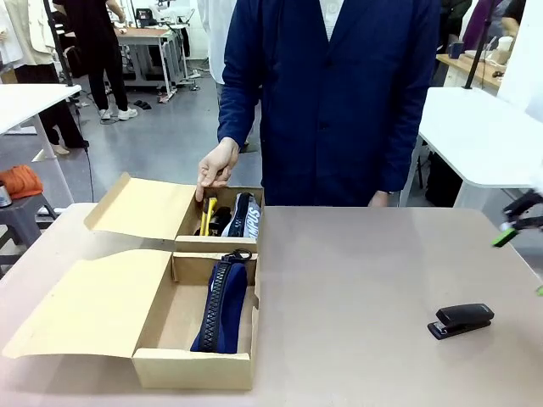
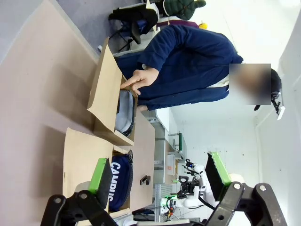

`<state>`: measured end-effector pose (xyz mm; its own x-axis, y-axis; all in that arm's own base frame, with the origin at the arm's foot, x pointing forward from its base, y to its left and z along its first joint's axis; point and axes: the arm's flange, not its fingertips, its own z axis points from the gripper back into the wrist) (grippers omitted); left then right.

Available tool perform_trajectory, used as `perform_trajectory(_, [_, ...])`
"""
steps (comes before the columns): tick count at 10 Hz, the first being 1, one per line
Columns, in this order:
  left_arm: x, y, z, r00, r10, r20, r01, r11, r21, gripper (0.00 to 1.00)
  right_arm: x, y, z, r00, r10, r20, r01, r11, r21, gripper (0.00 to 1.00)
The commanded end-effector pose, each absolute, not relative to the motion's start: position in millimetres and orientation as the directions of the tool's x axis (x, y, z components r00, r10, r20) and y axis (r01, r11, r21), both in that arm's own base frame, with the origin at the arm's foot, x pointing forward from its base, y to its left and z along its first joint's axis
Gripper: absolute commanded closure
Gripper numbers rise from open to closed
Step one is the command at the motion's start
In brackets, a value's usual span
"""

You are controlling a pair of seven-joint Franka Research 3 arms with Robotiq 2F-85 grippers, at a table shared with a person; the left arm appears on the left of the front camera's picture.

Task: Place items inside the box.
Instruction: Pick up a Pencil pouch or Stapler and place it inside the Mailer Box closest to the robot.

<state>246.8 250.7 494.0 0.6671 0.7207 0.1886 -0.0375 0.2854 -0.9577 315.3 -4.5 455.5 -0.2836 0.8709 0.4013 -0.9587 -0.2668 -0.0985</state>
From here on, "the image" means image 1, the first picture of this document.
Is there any person's right forearm navy sleeve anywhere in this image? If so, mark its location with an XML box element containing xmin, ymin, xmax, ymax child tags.
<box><xmin>216</xmin><ymin>80</ymin><xmax>264</xmax><ymax>149</ymax></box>

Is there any large black stapler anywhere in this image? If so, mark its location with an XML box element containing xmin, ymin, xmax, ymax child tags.
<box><xmin>427</xmin><ymin>302</ymin><xmax>495</xmax><ymax>340</ymax></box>

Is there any grey stool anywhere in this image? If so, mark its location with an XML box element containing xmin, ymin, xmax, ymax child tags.
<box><xmin>0</xmin><ymin>194</ymin><xmax>59</xmax><ymax>272</ymax></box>

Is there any person's left forearm navy sleeve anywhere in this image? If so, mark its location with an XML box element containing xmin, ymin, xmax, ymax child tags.
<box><xmin>379</xmin><ymin>84</ymin><xmax>429</xmax><ymax>194</ymax></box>

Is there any small black stapler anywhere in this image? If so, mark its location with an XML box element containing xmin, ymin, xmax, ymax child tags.
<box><xmin>211</xmin><ymin>205</ymin><xmax>232</xmax><ymax>237</ymax></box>

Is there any person in dark jacket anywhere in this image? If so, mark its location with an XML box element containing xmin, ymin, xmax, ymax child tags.
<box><xmin>436</xmin><ymin>0</ymin><xmax>474</xmax><ymax>54</ymax></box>

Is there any wooden table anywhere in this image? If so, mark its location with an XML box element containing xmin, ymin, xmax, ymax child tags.
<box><xmin>436</xmin><ymin>42</ymin><xmax>510</xmax><ymax>90</ymax></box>

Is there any white paper cup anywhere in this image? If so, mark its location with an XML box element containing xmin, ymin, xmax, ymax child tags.
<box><xmin>495</xmin><ymin>36</ymin><xmax>515</xmax><ymax>64</ymax></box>

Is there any person in black clothes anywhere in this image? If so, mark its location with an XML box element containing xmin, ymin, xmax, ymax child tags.
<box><xmin>53</xmin><ymin>0</ymin><xmax>139</xmax><ymax>122</ymax></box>

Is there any person in cream jacket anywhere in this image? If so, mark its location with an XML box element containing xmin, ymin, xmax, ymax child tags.
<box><xmin>0</xmin><ymin>0</ymin><xmax>90</xmax><ymax>156</ymax></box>

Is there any person in purple top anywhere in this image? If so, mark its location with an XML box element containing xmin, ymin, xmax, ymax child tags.
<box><xmin>462</xmin><ymin>0</ymin><xmax>527</xmax><ymax>52</ymax></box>

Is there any yellow black utility knife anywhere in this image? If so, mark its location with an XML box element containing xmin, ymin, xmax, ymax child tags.
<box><xmin>198</xmin><ymin>197</ymin><xmax>219</xmax><ymax>237</ymax></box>

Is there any large cardboard box with lid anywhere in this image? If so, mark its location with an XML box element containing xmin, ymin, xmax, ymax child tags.
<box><xmin>2</xmin><ymin>248</ymin><xmax>260</xmax><ymax>390</ymax></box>

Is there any person's right hand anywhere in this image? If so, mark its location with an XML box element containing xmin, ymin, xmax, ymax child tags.
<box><xmin>195</xmin><ymin>136</ymin><xmax>241</xmax><ymax>200</ymax></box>

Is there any grey metal workbench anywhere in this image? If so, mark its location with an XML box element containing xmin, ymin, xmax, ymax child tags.
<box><xmin>114</xmin><ymin>25</ymin><xmax>192</xmax><ymax>103</ymax></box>

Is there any black stand pole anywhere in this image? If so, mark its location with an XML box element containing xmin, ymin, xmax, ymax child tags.
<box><xmin>463</xmin><ymin>0</ymin><xmax>500</xmax><ymax>90</ymax></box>
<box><xmin>42</xmin><ymin>0</ymin><xmax>81</xmax><ymax>88</ymax></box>

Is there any person in navy coat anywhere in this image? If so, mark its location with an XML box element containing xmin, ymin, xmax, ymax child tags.
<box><xmin>216</xmin><ymin>0</ymin><xmax>442</xmax><ymax>208</ymax></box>

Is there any navy zip pencil case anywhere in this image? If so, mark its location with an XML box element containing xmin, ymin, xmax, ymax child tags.
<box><xmin>189</xmin><ymin>248</ymin><xmax>254</xmax><ymax>354</ymax></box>

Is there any person's left hand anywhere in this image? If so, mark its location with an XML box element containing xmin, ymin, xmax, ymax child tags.
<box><xmin>367</xmin><ymin>189</ymin><xmax>394</xmax><ymax>208</ymax></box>

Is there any orange cloth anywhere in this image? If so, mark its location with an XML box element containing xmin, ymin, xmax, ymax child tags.
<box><xmin>0</xmin><ymin>164</ymin><xmax>44</xmax><ymax>200</ymax></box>

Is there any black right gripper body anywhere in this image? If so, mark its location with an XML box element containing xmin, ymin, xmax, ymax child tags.
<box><xmin>502</xmin><ymin>190</ymin><xmax>543</xmax><ymax>230</ymax></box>

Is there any person in white coat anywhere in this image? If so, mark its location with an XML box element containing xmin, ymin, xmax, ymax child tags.
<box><xmin>197</xmin><ymin>0</ymin><xmax>238</xmax><ymax>86</ymax></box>

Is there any white desk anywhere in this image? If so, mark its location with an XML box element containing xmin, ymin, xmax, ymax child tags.
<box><xmin>0</xmin><ymin>83</ymin><xmax>82</xmax><ymax>204</ymax></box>
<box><xmin>417</xmin><ymin>86</ymin><xmax>543</xmax><ymax>209</ymax></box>

